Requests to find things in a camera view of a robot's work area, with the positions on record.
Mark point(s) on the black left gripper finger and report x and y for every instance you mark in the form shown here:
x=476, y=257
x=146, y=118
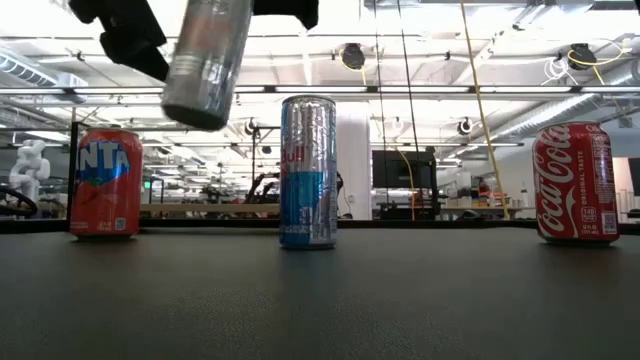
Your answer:
x=295, y=9
x=130, y=40

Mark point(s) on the white Celsius can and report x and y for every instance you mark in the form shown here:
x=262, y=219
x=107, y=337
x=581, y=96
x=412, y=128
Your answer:
x=210, y=60

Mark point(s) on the orange Fanta can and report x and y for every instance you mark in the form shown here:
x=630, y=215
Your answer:
x=107, y=190

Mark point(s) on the blue silver Red Bull can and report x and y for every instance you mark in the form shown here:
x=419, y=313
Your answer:
x=307, y=175

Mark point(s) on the red Coca-Cola can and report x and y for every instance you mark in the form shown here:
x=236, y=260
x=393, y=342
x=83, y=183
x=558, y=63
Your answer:
x=575, y=185

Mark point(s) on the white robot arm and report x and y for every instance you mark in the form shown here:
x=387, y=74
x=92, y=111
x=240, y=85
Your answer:
x=30, y=165

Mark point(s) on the black monitor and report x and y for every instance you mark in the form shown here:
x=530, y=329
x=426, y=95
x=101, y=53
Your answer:
x=390, y=170

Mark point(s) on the background work desk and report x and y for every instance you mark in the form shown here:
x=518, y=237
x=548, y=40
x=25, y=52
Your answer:
x=480, y=211

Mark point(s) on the wooden shelf black metal frame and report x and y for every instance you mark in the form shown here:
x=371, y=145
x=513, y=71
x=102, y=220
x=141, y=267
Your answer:
x=210, y=208

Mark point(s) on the black aluminium table frame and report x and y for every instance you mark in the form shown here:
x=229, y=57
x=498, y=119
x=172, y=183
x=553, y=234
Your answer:
x=400, y=225

